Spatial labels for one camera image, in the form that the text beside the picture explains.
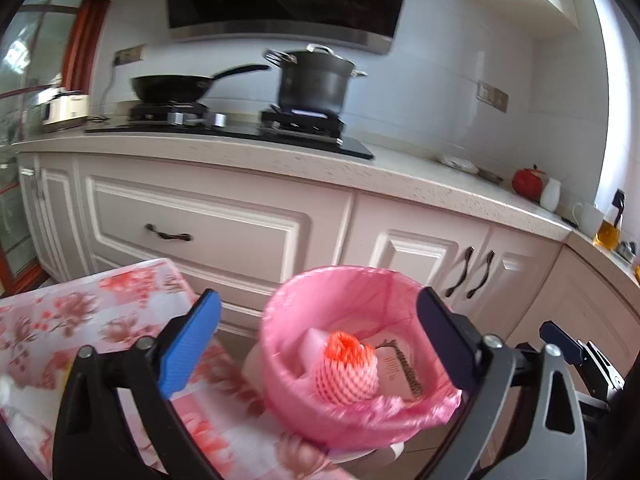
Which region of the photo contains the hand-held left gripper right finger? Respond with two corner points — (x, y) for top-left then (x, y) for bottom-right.
(415, 287), (590, 480)

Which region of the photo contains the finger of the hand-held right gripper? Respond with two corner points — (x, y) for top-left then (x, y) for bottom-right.
(539, 321), (586, 367)

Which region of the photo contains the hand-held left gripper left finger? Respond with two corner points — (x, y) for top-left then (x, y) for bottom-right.
(51, 289), (223, 480)

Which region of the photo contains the pink foam fruit net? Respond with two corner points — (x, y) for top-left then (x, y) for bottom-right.
(314, 331), (381, 403)

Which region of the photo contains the trash bin with pink bag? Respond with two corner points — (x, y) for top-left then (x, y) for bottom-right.
(242, 266), (463, 462)

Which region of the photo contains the pink floral tablecloth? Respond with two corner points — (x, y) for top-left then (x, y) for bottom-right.
(0, 258), (331, 480)

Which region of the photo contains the glass oil bottle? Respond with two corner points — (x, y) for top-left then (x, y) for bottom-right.
(593, 189), (627, 251)

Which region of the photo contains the white mug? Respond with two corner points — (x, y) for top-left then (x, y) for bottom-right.
(572, 201), (605, 238)

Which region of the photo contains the white kitchen cabinet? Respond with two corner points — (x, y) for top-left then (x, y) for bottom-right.
(12, 130), (640, 411)

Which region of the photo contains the small white bottle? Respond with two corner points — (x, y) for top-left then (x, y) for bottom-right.
(540, 177), (562, 212)

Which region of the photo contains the red apple shaped jar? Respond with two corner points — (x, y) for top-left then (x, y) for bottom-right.
(511, 164), (548, 201)

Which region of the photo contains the small white dish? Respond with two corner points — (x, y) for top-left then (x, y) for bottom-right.
(440, 154), (478, 172)

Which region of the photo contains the black gas stove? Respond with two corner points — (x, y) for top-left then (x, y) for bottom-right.
(85, 102), (376, 161)

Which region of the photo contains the black frying pan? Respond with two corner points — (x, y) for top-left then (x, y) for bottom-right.
(131, 64), (271, 103)

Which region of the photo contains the white rice cooker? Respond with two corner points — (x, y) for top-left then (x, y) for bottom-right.
(40, 88), (91, 133)

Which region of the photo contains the black pot with lid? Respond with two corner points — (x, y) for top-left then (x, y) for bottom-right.
(264, 44), (368, 115)

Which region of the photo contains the red framed glass door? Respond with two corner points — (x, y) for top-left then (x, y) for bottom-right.
(0, 0), (108, 296)

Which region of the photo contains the black cabinet door handle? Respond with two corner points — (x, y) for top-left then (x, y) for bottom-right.
(467, 250), (496, 298)
(445, 247), (475, 297)

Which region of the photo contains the black drawer handle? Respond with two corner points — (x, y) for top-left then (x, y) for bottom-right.
(145, 224), (193, 242)

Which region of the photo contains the wall outlet plate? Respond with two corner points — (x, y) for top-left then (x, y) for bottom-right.
(476, 80), (509, 113)

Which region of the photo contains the black power cable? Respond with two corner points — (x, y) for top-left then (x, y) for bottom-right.
(87, 62), (118, 123)

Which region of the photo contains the wall socket strip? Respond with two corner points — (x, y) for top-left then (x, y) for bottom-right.
(114, 46), (146, 66)

